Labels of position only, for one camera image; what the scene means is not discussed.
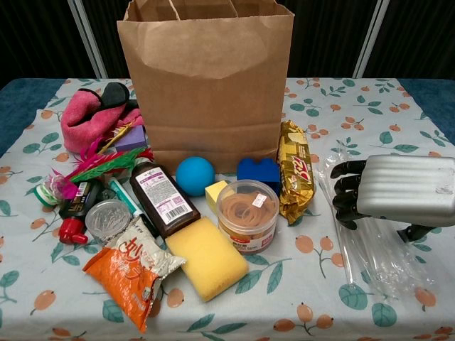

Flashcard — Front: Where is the black object on cloth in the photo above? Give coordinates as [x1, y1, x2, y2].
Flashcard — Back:
[78, 82, 140, 111]

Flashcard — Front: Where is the colourful feather shuttlecock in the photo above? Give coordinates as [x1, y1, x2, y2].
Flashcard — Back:
[33, 122, 156, 209]

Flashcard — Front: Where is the black pleated curtain panel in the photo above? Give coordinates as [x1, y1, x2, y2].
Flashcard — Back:
[362, 0, 455, 80]
[0, 0, 99, 90]
[81, 0, 133, 80]
[280, 0, 378, 79]

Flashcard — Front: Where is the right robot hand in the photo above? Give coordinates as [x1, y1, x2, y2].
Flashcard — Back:
[329, 154, 455, 244]

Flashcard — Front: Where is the blue toy brick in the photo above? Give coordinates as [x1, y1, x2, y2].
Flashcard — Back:
[237, 158, 282, 196]

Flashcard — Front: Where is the orange snack packet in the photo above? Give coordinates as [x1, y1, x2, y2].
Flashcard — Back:
[82, 215, 188, 334]

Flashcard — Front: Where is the blue ball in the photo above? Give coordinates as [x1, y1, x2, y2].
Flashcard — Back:
[175, 156, 216, 197]

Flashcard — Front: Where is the green white tube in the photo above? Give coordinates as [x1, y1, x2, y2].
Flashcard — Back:
[107, 176, 146, 217]

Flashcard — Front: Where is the blue table cover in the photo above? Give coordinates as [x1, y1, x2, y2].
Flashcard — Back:
[0, 77, 455, 159]

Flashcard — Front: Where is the clear jar of rubber bands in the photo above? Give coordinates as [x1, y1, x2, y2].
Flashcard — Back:
[215, 179, 280, 256]

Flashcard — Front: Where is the brown paper bag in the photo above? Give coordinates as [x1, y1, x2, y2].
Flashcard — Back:
[116, 0, 296, 175]

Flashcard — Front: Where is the clear plastic cup sleeve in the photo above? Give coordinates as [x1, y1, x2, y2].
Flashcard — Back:
[314, 147, 437, 299]

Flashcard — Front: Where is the yellow sponge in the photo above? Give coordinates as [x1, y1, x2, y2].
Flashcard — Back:
[164, 216, 250, 303]

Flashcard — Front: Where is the black bottle red cap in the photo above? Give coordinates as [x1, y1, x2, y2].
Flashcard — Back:
[58, 179, 104, 245]

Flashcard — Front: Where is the gold biscuit pack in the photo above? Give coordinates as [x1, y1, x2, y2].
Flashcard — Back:
[277, 119, 317, 225]

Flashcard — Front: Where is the pink towel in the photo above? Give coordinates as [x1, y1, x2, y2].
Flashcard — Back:
[59, 89, 146, 153]

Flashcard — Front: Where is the white partition post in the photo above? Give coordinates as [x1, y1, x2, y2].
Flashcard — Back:
[67, 0, 109, 80]
[352, 0, 390, 79]

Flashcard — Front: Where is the yellow cube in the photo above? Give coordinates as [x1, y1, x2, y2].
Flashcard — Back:
[204, 180, 230, 214]

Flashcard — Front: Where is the purple foam block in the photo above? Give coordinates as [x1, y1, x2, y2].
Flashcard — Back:
[114, 124, 149, 153]

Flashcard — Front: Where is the floral tablecloth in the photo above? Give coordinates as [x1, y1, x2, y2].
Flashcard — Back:
[0, 77, 455, 341]

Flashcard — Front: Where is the brown bottle purple label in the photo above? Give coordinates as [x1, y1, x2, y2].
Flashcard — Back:
[129, 157, 202, 239]

